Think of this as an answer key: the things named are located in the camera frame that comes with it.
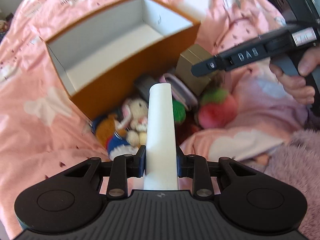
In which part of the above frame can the fuzzy pink sleeve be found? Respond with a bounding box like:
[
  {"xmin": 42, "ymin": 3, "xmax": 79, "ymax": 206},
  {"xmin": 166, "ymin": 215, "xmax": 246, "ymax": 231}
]
[{"xmin": 249, "ymin": 128, "xmax": 320, "ymax": 235}]

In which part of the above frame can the crochet bunny doll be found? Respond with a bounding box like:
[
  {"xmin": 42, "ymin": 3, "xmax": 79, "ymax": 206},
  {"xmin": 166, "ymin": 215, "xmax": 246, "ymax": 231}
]
[{"xmin": 118, "ymin": 98, "xmax": 149, "ymax": 147}]

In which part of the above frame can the pink grey wallet pouch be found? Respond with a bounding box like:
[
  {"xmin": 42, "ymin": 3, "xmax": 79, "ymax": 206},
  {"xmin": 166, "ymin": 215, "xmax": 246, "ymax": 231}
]
[{"xmin": 159, "ymin": 73, "xmax": 198, "ymax": 111}]

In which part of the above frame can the pink green plush strawberry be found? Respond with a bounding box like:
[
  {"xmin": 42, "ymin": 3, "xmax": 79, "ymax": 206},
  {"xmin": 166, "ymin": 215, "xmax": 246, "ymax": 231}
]
[{"xmin": 197, "ymin": 88, "xmax": 238, "ymax": 129}]

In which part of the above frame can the right hand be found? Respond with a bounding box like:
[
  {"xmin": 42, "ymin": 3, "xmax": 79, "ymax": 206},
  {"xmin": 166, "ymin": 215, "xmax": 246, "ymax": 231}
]
[{"xmin": 270, "ymin": 46, "xmax": 319, "ymax": 105}]

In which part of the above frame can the pink printed duvet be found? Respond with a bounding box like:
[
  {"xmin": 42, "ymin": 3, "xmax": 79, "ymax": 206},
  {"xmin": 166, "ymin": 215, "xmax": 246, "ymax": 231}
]
[{"xmin": 1, "ymin": 0, "xmax": 319, "ymax": 238}]

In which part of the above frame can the orange blue plush doll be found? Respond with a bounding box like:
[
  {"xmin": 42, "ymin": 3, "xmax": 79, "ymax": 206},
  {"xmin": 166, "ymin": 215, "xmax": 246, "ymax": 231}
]
[{"xmin": 92, "ymin": 113, "xmax": 138, "ymax": 160}]

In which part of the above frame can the green round plastic lid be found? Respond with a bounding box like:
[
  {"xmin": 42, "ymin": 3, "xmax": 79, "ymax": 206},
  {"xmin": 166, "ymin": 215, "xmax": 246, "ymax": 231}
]
[{"xmin": 172, "ymin": 100, "xmax": 186, "ymax": 125}]

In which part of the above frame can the orange cardboard box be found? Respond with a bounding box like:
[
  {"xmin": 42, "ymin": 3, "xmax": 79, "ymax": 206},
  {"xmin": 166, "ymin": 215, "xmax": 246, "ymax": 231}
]
[{"xmin": 46, "ymin": 0, "xmax": 200, "ymax": 119}]

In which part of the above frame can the tan cardboard box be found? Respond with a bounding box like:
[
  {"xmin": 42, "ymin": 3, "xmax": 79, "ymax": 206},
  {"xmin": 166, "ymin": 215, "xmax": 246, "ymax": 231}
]
[{"xmin": 173, "ymin": 43, "xmax": 220, "ymax": 97}]

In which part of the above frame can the dark grey small box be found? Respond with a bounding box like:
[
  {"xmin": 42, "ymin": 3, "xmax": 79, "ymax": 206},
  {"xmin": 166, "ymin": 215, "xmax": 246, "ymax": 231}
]
[{"xmin": 133, "ymin": 74, "xmax": 157, "ymax": 102}]

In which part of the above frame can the white paper box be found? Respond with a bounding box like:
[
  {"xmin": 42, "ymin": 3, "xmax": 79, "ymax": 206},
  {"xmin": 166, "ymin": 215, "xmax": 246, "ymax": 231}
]
[{"xmin": 144, "ymin": 83, "xmax": 178, "ymax": 190}]

